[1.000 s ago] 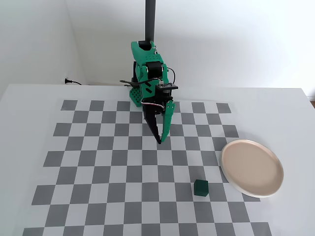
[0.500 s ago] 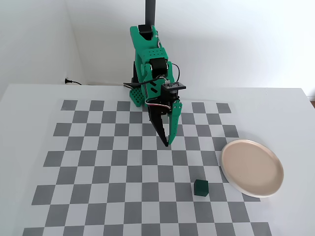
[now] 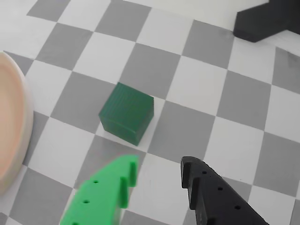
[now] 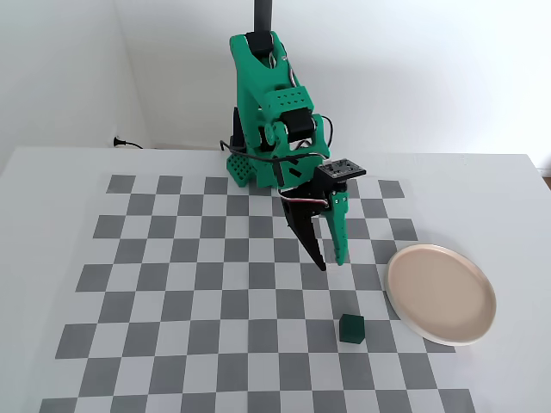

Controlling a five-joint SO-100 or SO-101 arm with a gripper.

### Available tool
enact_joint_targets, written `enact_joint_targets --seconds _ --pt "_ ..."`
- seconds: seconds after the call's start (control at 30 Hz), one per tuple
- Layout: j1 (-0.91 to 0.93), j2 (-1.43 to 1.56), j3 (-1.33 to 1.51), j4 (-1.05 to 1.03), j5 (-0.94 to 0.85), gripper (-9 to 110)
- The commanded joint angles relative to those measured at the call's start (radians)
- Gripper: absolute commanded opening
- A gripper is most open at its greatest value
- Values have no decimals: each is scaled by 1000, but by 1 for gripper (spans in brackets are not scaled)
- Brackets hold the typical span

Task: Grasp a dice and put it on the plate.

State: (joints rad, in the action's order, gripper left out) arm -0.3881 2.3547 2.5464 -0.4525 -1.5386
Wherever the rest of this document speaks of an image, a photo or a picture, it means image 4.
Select black camera cable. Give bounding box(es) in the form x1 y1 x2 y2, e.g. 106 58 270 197
218 139 322 164

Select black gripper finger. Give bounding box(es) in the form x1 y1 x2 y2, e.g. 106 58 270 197
283 201 327 273

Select black table clamp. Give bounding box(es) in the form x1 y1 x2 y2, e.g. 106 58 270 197
229 106 246 151

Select grey checkered mat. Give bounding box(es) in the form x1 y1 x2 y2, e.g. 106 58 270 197
39 173 478 413

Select black vertical pole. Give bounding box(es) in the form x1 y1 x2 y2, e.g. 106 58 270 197
253 0 275 35

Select green perforated robot base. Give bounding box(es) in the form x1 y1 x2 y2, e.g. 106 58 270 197
225 152 259 189

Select dark green dice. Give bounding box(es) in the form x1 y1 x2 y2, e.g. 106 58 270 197
338 313 366 344

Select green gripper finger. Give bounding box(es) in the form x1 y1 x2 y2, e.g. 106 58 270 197
325 192 351 266

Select black gripper body with motor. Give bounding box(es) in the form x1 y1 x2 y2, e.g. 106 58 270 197
278 170 348 216

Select beige round plate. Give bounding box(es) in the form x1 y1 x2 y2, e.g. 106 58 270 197
384 243 498 348

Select black wall plug cable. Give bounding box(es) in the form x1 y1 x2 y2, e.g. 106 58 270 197
113 135 145 151

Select black wrist camera board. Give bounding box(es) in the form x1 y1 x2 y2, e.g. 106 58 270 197
316 157 368 182

